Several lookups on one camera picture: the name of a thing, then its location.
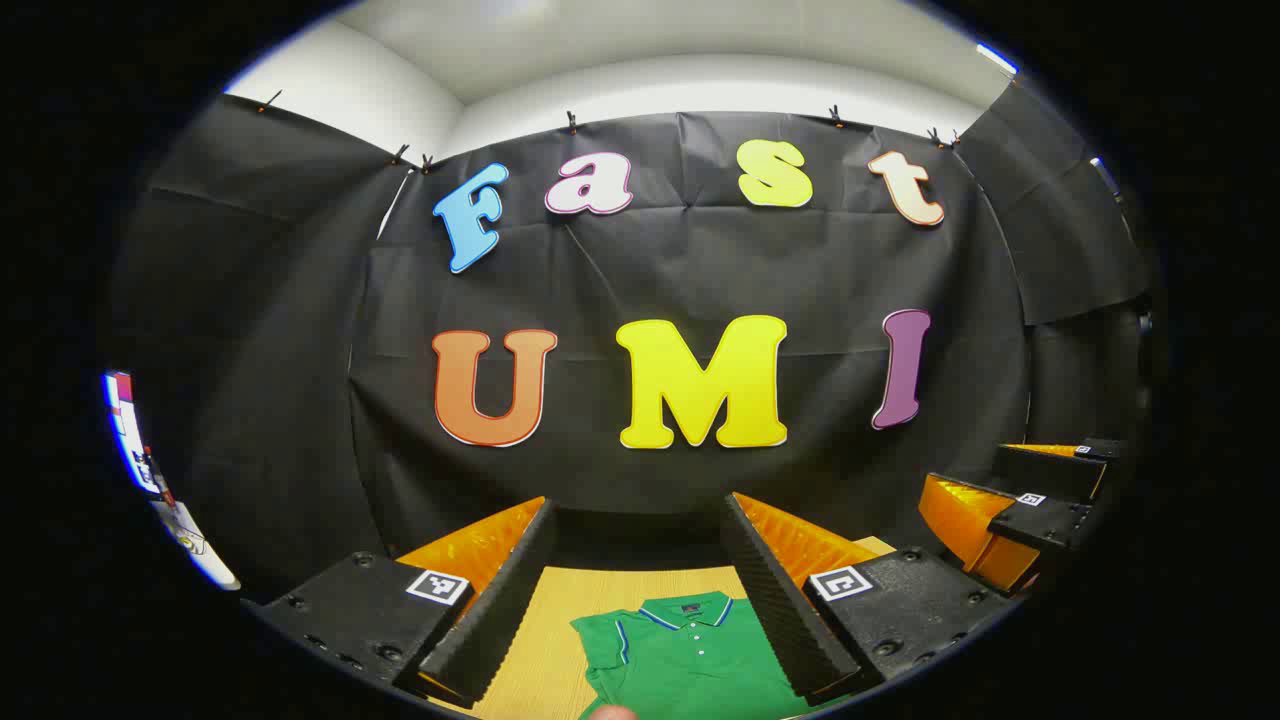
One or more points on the green T-shirt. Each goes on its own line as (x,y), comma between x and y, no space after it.
(690,670)

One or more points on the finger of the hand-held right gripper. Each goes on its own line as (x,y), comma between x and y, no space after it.
(1050,522)
(1050,470)

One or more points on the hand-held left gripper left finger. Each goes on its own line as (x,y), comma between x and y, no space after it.
(500,620)

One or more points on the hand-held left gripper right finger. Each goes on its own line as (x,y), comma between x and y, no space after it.
(780,610)

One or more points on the row of small backdrop clips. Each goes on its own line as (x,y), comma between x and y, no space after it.
(572,124)

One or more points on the white printed banner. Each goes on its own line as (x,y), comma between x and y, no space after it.
(128,440)

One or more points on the black backdrop cloth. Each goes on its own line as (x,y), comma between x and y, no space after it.
(620,270)

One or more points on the ceiling light strip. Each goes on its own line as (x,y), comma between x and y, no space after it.
(997,57)

